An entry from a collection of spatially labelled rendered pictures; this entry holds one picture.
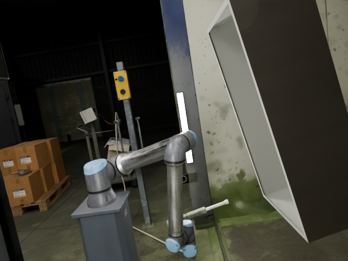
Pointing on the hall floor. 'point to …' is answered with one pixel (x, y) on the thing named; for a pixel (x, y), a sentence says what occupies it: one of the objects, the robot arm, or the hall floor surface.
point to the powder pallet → (56, 190)
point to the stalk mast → (135, 150)
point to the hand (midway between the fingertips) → (183, 221)
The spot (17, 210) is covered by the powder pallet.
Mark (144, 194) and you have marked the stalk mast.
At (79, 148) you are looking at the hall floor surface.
